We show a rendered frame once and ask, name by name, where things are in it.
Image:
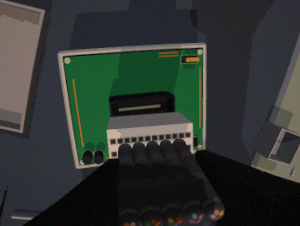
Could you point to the green circuit board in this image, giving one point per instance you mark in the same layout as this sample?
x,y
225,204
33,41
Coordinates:
x,y
92,79

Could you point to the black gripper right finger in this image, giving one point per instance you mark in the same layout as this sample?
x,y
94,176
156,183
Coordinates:
x,y
250,196

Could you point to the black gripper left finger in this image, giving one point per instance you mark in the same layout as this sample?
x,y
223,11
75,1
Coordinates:
x,y
93,202

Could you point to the black rectangular socket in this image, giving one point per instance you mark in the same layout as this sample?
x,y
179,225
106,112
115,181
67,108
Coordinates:
x,y
162,101

